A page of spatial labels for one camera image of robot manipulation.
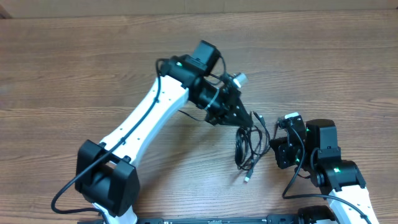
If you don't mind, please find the black USB-A cable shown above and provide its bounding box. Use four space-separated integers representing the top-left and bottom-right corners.
239 111 271 183

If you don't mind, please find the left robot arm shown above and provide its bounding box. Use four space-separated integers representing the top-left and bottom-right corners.
75 40 253 223

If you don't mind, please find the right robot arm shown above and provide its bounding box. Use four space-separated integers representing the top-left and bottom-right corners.
269 113 378 223

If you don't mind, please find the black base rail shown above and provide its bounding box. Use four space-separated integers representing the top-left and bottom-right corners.
77 205 340 224

